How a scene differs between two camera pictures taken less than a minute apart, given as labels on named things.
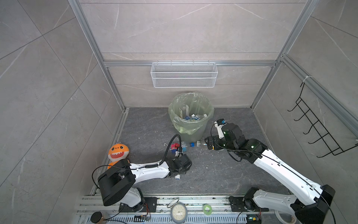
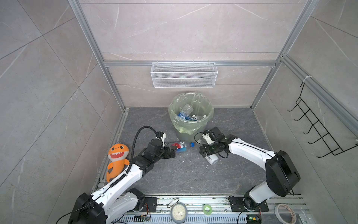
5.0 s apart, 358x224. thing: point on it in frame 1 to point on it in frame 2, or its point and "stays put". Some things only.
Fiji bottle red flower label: x=175 y=147 stays put
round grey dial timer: x=179 y=212 stays put
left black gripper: x=184 y=171 to x=173 y=151
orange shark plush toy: x=116 y=152 stays put
